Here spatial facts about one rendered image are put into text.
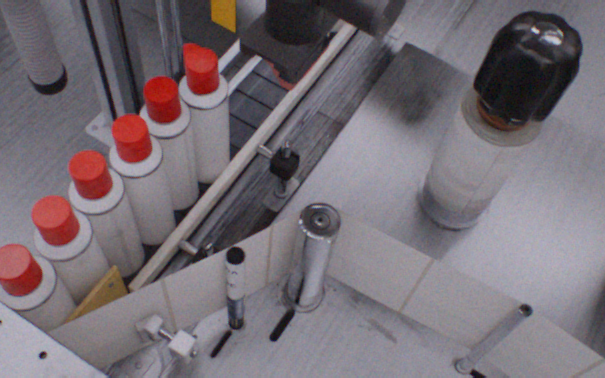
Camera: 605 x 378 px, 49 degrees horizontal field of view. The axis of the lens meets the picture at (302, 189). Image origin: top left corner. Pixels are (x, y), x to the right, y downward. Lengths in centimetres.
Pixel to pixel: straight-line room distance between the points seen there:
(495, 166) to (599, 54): 49
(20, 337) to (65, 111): 53
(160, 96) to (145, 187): 9
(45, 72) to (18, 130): 33
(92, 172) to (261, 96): 35
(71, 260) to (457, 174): 41
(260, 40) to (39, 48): 20
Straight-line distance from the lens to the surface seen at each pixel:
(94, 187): 62
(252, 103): 90
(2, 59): 106
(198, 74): 66
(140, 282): 74
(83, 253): 63
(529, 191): 90
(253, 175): 84
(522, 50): 62
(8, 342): 50
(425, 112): 92
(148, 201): 70
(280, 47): 65
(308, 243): 60
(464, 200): 78
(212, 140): 74
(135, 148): 63
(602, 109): 110
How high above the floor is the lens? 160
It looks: 60 degrees down
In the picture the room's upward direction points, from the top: 10 degrees clockwise
